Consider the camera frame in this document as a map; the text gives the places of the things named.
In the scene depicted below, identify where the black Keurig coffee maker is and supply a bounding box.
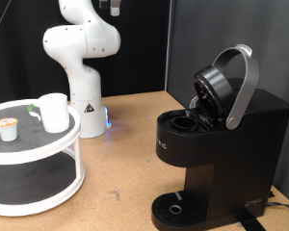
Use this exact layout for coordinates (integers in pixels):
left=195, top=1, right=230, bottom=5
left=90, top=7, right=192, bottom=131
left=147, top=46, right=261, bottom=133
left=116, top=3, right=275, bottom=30
left=193, top=64, right=235, bottom=129

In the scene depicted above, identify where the white coffee pod orange lid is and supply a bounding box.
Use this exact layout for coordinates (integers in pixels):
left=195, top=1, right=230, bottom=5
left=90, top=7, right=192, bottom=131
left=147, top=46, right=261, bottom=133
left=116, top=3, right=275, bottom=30
left=0, top=117, right=19, bottom=142

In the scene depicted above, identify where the black Keurig coffee machine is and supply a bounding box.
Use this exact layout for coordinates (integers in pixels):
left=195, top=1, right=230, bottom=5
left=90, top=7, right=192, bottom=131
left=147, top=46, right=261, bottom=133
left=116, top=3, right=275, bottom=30
left=150, top=76, right=289, bottom=231

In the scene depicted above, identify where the white ceramic mug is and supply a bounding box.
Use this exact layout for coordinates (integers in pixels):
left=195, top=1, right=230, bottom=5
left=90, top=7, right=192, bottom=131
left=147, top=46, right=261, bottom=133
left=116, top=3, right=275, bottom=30
left=28, top=92, right=70, bottom=134

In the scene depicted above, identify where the white two-tier turntable shelf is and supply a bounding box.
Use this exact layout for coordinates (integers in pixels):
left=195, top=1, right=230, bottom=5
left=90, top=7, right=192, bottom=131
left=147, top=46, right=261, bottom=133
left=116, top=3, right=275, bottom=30
left=0, top=98, right=86, bottom=218

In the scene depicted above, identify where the black drip tray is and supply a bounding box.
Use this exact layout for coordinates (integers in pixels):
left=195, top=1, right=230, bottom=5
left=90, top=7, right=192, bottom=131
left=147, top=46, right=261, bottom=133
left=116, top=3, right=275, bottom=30
left=150, top=191, right=206, bottom=231

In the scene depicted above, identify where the braided power cable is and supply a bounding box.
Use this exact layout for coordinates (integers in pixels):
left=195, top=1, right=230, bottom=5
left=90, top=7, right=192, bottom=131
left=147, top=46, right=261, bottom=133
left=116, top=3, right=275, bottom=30
left=266, top=200, right=289, bottom=213

